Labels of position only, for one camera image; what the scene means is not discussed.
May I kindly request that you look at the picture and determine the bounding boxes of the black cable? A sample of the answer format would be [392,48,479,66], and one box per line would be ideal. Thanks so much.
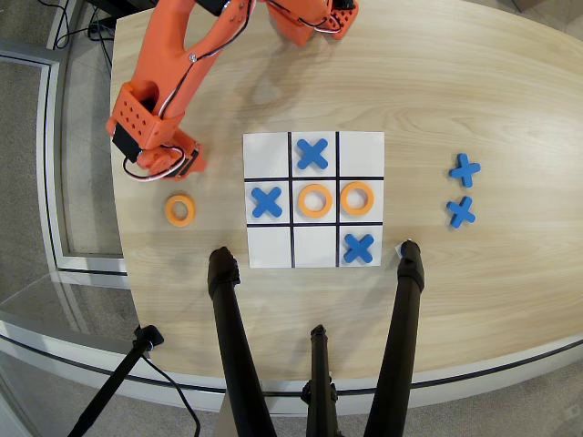
[139,352,202,437]

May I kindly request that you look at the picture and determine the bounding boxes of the blue foam cross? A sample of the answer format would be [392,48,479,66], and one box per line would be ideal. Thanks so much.
[296,137,330,171]
[445,196,477,229]
[251,186,284,219]
[343,233,376,266]
[448,153,482,188]

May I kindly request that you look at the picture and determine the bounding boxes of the white tic-tac-toe board sheet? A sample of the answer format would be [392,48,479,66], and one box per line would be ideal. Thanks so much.
[242,131,386,269]

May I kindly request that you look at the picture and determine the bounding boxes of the white robot wire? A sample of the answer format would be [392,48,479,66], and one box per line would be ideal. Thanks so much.
[121,144,202,184]

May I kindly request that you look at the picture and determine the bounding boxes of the orange foam ring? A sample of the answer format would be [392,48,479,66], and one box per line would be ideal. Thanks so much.
[297,183,334,219]
[164,194,199,228]
[339,180,376,216]

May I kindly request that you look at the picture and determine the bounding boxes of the glass panel with metal frame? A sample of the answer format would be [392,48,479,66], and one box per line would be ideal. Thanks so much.
[0,39,129,277]

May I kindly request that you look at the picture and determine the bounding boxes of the black floor cables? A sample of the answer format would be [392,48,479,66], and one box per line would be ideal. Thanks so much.
[52,0,115,69]

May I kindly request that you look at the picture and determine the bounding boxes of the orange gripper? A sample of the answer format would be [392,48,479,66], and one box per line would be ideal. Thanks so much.
[135,129,205,182]

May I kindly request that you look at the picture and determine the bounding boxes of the slim black stand pole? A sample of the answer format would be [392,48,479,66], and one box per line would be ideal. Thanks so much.
[66,324,165,437]

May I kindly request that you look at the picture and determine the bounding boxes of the thick black tripod leg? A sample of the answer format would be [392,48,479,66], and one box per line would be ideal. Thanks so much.
[363,239,426,437]
[207,246,278,437]

